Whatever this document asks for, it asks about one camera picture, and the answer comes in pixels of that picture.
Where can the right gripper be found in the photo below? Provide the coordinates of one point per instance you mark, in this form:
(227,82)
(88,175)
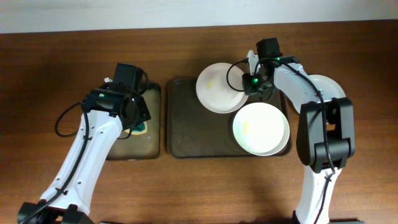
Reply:
(250,91)

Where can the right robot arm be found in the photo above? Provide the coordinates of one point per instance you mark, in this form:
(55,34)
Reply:
(325,138)

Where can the pale green plate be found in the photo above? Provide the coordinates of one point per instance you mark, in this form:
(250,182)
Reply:
(261,129)

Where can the small black water tray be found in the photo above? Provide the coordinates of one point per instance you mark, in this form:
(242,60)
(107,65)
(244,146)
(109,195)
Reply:
(145,146)

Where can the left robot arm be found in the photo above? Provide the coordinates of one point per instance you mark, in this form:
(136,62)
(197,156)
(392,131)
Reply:
(107,111)

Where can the green and yellow sponge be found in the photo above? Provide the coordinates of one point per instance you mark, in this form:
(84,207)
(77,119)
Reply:
(138,130)

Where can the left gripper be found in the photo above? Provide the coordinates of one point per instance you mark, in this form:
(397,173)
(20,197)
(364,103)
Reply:
(146,115)

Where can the large brown serving tray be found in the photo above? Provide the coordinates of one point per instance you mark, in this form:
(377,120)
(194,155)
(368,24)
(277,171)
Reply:
(194,132)

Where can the pale blue plate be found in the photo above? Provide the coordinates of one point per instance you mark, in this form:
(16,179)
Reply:
(328,87)

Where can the pale pink plate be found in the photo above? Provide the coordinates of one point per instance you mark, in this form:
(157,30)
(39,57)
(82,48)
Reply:
(214,93)

